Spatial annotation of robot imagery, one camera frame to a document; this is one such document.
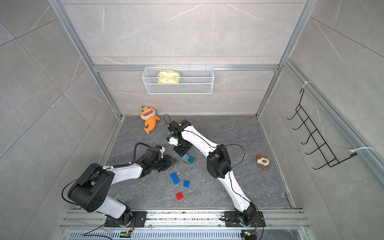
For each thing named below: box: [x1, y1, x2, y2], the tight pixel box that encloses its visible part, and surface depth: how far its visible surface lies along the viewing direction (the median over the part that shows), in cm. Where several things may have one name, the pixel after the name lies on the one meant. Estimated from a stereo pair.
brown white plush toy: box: [256, 153, 272, 169], surface depth 92 cm
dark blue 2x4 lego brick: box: [170, 172, 180, 185], surface depth 87 cm
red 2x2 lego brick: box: [175, 192, 184, 201], surface depth 81 cm
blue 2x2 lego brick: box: [183, 180, 191, 188], surface depth 85 cm
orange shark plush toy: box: [140, 106, 161, 135], surface depth 113 cm
